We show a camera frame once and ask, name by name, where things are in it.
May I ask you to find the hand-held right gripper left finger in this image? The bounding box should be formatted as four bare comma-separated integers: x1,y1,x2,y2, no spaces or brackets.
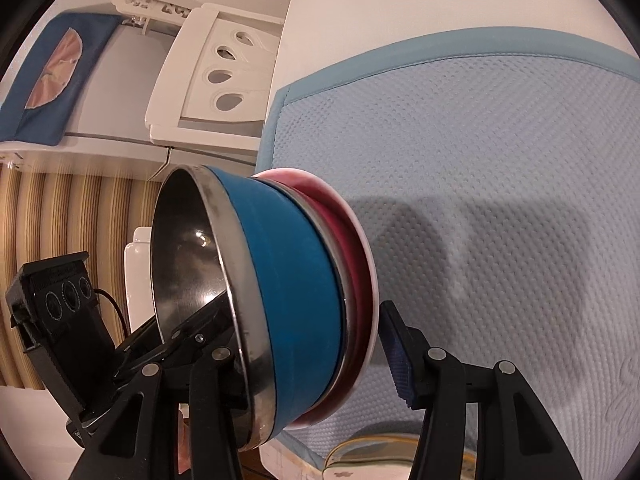
67,345,251,480

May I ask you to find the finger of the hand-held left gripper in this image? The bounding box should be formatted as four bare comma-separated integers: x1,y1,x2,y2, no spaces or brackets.
165,292,236,357

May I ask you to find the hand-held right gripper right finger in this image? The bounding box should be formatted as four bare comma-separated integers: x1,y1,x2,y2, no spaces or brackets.
379,300,583,480

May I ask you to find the pink cartoon bowl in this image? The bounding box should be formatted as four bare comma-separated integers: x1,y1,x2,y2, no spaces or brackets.
252,167,379,433

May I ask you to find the steel bowl red exterior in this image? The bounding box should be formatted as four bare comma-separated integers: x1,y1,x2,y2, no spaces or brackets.
270,177,368,411

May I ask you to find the steel bowl blue exterior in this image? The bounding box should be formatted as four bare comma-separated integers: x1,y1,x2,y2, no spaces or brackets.
150,164,346,451

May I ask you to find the round floral plate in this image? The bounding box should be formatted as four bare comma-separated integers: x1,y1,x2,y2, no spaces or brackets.
322,434,423,480

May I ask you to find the white dining chair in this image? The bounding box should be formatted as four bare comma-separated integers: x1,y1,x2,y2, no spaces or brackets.
122,226,153,333
144,2,286,153

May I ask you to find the light blue placemat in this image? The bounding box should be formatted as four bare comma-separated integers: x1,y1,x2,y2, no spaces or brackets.
255,25,640,471

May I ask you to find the blue cloth cover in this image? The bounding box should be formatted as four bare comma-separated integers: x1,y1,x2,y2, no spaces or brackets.
0,12,121,145

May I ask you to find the white carved decoration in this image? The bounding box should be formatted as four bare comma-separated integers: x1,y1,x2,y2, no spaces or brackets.
112,0,193,26

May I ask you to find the black cable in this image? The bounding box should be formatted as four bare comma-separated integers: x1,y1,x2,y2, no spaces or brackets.
92,287,132,335

